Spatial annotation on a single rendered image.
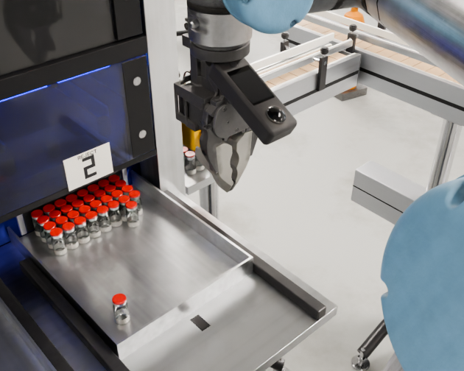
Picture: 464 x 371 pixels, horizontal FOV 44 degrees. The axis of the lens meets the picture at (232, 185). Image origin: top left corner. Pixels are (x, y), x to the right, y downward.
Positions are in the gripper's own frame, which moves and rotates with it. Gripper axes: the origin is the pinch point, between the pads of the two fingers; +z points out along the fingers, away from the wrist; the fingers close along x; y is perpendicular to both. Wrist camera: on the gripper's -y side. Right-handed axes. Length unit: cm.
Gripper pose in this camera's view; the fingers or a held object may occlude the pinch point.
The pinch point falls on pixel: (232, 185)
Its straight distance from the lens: 78.9
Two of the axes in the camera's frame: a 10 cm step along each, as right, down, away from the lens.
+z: 0.0, 8.1, 5.8
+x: -7.5, 3.9, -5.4
